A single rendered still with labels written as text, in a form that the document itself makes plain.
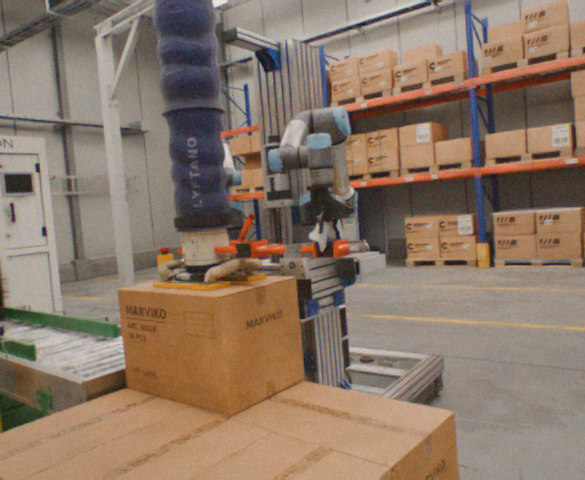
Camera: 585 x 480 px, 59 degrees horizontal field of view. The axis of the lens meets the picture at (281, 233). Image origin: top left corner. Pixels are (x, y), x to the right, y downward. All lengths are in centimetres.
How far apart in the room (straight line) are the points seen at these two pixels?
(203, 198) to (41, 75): 1090
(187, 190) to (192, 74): 42
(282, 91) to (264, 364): 138
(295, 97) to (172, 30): 80
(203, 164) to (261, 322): 61
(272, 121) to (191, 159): 82
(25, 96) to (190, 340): 1080
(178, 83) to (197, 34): 19
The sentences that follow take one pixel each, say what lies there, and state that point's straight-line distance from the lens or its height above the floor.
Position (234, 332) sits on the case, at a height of 81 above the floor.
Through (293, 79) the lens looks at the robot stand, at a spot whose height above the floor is 183.
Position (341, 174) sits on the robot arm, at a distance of 218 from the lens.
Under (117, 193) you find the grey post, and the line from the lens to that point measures 553.
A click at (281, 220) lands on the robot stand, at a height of 115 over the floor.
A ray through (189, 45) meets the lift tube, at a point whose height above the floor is 182.
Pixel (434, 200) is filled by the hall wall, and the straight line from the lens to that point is 1046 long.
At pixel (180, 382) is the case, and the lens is 194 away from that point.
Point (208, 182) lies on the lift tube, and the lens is 191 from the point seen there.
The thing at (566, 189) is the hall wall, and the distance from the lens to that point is 994.
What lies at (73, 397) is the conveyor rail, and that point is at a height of 52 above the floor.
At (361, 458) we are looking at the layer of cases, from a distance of 148.
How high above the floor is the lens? 121
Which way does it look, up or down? 3 degrees down
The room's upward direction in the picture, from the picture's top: 5 degrees counter-clockwise
